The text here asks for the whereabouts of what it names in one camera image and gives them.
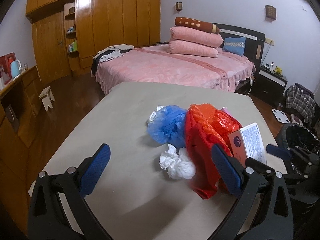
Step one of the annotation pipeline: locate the pink white medicine box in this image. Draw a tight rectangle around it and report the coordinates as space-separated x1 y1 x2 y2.
228 123 267 166

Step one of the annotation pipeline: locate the red plastic bag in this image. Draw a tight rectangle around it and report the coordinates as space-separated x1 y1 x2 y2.
212 109 242 151

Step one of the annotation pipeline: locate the red cloth bag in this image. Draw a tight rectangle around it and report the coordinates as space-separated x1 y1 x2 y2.
185 109 232 199

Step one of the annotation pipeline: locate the orange foam net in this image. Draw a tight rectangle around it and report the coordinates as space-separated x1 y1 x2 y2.
189 103 217 134

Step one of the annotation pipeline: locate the white plastic bag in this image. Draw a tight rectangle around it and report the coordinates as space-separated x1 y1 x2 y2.
159 144 196 180

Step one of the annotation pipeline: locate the blue plastic bag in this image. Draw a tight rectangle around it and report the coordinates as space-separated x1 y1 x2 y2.
147 105 187 148

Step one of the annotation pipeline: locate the black lined trash bin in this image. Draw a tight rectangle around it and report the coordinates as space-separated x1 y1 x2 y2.
274 122 320 176

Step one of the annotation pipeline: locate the white bathroom scale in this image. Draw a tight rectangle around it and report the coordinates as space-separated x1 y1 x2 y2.
272 109 290 124

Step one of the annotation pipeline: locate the plaid cloth covered chair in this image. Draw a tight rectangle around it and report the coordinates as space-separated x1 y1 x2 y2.
285 83 316 124

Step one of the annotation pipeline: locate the black bedside table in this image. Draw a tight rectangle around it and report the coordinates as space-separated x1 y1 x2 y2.
251 67 287 108

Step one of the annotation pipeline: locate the yellow plush toy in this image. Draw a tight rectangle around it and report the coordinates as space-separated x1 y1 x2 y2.
273 66 283 76

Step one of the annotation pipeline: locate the white bottle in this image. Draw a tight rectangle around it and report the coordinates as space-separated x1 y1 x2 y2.
269 62 274 72

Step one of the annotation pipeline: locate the black bed headboard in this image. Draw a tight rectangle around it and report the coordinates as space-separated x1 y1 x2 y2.
214 23 265 76

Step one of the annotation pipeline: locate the blue cushion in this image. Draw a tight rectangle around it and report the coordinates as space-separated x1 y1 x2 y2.
223 37 246 56

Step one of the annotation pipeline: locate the wooden sideboard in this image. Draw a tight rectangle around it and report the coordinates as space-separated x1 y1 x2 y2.
1 66 42 233

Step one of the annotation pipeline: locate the small white wooden stool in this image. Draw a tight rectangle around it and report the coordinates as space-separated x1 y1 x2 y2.
39 86 55 111

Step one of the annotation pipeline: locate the brown dotted bolster pillow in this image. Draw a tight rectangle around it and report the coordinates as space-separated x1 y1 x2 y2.
175 17 220 34

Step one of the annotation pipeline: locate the lower pink pillow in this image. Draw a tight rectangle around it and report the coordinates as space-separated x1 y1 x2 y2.
167 40 218 58

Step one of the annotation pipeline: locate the light blue kettle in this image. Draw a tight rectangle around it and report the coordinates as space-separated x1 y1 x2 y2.
10 60 21 79

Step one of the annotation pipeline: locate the red picture box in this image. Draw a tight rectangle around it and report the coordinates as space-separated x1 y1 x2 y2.
0 52 16 85

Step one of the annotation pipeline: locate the pink covered bed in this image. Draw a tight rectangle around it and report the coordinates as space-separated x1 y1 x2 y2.
94 45 255 94

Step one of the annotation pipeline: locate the pile of clothes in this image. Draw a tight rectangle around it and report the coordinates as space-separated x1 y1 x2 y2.
91 44 135 76

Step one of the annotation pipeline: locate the wooden wardrobe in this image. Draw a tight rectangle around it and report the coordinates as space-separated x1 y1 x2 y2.
25 0 161 84

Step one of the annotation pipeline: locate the wall socket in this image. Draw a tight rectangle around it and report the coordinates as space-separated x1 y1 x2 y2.
265 38 274 46

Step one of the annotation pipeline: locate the right wall lamp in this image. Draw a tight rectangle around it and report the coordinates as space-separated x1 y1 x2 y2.
265 5 277 21

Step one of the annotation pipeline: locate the wall lamp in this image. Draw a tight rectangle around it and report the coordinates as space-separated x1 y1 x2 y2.
175 2 183 11
265 5 277 21

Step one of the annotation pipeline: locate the left wall lamp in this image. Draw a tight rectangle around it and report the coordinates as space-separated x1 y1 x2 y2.
175 2 183 11

